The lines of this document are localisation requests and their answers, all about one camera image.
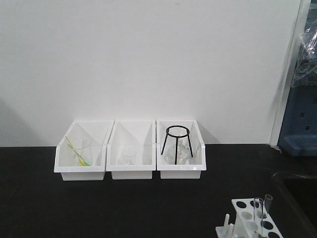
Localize tall glass test tube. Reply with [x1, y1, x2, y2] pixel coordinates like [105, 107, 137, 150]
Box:
[253, 198, 264, 238]

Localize black metal tripod stand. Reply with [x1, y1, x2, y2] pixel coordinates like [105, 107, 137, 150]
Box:
[160, 125, 193, 165]

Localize black lab sink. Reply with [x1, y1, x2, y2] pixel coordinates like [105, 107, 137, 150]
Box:
[272, 172, 317, 238]

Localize blue-grey pegboard drying rack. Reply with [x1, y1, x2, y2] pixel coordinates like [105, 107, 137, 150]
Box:
[278, 0, 317, 157]

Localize small glass beaker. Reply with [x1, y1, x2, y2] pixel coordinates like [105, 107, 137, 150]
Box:
[117, 148, 136, 166]

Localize glass beaker in left bin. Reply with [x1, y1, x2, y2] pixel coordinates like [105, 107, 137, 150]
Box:
[73, 137, 93, 166]

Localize white test tube rack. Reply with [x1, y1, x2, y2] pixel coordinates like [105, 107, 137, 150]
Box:
[215, 198, 283, 238]

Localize white plastic bin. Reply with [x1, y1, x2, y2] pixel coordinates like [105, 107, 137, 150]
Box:
[157, 119, 207, 179]
[53, 120, 114, 181]
[106, 120, 156, 180]

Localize clear plastic bag of pegs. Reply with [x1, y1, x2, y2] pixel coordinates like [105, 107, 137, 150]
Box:
[292, 13, 317, 87]

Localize glass flask under tripod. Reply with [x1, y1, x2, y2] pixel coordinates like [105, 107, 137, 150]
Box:
[164, 136, 191, 165]

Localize middle white plastic bin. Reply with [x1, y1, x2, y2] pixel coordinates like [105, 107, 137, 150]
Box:
[106, 120, 156, 180]

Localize right white plastic bin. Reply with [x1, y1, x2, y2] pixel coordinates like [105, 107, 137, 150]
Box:
[157, 119, 207, 179]

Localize left white plastic bin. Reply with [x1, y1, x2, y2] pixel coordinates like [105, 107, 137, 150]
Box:
[53, 120, 114, 181]

